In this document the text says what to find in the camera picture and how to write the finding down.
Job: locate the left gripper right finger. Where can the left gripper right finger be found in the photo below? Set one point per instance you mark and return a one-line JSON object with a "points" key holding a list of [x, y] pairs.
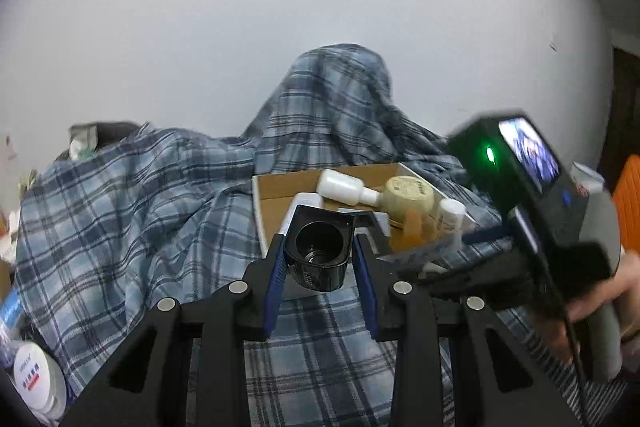
{"points": [[457, 346]]}

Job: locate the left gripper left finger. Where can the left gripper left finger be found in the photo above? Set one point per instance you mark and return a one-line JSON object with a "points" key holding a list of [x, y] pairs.
{"points": [[145, 381]]}

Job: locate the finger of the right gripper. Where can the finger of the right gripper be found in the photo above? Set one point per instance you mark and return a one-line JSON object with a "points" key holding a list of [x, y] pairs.
{"points": [[501, 279]]}

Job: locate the black square cup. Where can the black square cup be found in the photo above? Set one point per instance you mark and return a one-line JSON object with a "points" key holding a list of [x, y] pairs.
{"points": [[317, 248]]}

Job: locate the small white capped bottle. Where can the small white capped bottle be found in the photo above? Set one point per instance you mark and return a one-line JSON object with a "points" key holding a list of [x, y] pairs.
{"points": [[450, 215]]}

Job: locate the person's right hand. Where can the person's right hand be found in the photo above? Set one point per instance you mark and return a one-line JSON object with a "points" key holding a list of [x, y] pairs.
{"points": [[622, 290]]}

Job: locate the orange soap bar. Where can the orange soap bar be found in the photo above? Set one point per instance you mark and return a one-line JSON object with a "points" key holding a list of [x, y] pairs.
{"points": [[412, 230]]}

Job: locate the white cardboard tray box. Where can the white cardboard tray box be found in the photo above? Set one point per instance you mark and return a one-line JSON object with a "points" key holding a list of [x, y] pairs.
{"points": [[273, 195]]}

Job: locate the cream round jar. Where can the cream round jar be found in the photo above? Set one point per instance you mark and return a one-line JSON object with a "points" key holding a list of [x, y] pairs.
{"points": [[404, 193]]}

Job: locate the grey small box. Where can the grey small box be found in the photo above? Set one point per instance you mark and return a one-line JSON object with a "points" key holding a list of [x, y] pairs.
{"points": [[375, 225]]}

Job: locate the white labelled round tub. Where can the white labelled round tub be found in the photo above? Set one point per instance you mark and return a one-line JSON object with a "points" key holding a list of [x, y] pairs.
{"points": [[39, 382]]}

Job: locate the white plastic bottle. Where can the white plastic bottle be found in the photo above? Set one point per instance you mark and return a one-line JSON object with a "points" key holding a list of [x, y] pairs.
{"points": [[346, 189]]}

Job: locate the blue plaid blanket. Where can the blue plaid blanket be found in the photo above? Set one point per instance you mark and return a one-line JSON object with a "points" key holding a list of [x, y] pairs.
{"points": [[169, 212]]}

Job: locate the white tube device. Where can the white tube device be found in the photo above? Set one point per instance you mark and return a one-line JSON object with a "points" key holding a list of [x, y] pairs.
{"points": [[305, 206]]}

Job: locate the dark box behind blanket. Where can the dark box behind blanket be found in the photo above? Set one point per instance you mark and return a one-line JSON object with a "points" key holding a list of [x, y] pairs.
{"points": [[87, 138]]}

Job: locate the camera with lit screen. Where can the camera with lit screen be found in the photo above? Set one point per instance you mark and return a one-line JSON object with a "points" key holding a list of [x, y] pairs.
{"points": [[507, 157]]}

